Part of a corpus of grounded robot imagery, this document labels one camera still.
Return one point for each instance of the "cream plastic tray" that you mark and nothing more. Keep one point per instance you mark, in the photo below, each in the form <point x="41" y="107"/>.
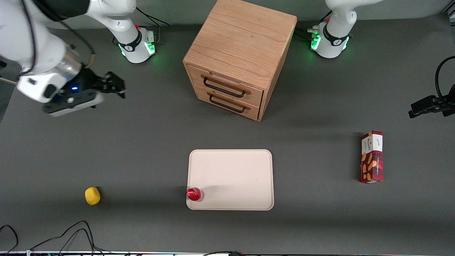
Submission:
<point x="234" y="177"/>

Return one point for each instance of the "red cookie box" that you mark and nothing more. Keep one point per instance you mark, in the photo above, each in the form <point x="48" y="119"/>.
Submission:
<point x="371" y="160"/>

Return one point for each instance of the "red cola bottle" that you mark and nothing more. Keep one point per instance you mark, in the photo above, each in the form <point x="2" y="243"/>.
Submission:
<point x="193" y="193"/>

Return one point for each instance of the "wooden drawer cabinet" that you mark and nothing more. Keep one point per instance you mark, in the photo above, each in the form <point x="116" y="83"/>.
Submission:
<point x="241" y="35"/>

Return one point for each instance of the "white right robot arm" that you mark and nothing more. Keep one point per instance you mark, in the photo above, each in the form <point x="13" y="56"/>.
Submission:
<point x="35" y="35"/>

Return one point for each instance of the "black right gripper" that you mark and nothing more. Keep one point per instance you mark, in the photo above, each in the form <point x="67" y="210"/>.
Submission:
<point x="86" y="81"/>

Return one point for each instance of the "yellow lemon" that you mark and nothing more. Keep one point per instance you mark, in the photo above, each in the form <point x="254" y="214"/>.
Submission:
<point x="92" y="196"/>

